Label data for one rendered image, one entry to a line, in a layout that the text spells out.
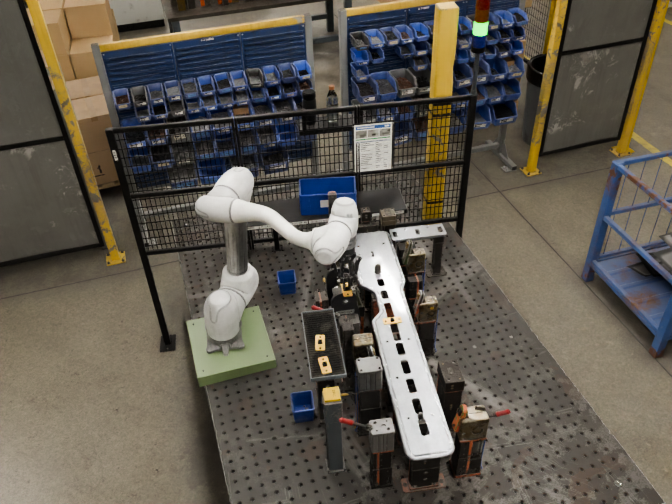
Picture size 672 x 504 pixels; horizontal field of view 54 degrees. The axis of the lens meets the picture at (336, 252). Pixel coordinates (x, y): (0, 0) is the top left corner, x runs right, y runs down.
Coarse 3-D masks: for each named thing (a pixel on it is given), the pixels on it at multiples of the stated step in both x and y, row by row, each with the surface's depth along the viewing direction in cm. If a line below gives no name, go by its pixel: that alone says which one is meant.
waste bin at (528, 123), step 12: (540, 60) 587; (528, 72) 571; (540, 72) 558; (528, 84) 580; (540, 84) 563; (528, 96) 584; (528, 108) 589; (528, 120) 594; (528, 132) 600; (528, 144) 607
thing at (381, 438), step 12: (372, 420) 248; (384, 420) 247; (372, 432) 243; (384, 432) 243; (372, 444) 247; (384, 444) 248; (372, 456) 256; (384, 456) 253; (372, 468) 258; (384, 468) 258; (372, 480) 263; (384, 480) 263
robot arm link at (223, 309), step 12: (216, 300) 304; (228, 300) 305; (240, 300) 314; (204, 312) 308; (216, 312) 303; (228, 312) 305; (240, 312) 314; (216, 324) 306; (228, 324) 308; (216, 336) 312; (228, 336) 313
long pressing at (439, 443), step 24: (360, 240) 343; (384, 240) 342; (360, 264) 328; (384, 264) 327; (384, 288) 313; (384, 312) 301; (408, 312) 301; (384, 336) 289; (408, 336) 289; (384, 360) 278; (408, 360) 278; (432, 384) 268; (408, 408) 259; (432, 408) 258; (408, 432) 250; (432, 432) 250; (408, 456) 242; (432, 456) 242
